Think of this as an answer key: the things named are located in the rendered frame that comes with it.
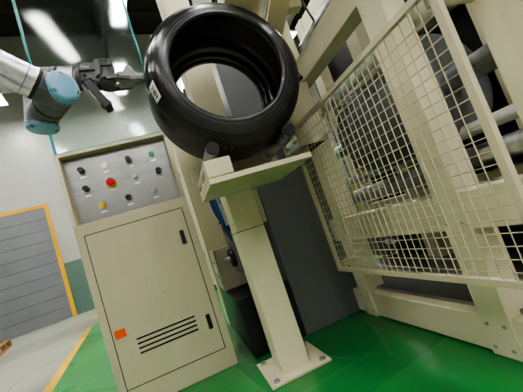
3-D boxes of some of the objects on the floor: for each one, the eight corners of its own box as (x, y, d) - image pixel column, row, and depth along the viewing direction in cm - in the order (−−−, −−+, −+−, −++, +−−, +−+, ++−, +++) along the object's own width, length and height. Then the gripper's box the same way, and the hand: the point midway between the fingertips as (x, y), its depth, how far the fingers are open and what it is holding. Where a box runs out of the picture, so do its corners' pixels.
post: (274, 365, 140) (121, -104, 164) (300, 353, 144) (146, -104, 168) (282, 376, 128) (115, -133, 152) (310, 362, 132) (143, -132, 156)
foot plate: (257, 366, 145) (255, 362, 145) (307, 342, 153) (305, 338, 153) (272, 390, 119) (271, 385, 120) (332, 360, 127) (330, 355, 127)
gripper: (71, 57, 100) (140, 55, 106) (79, 73, 109) (143, 70, 115) (75, 82, 99) (144, 78, 105) (83, 96, 108) (147, 92, 113)
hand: (142, 82), depth 109 cm, fingers closed
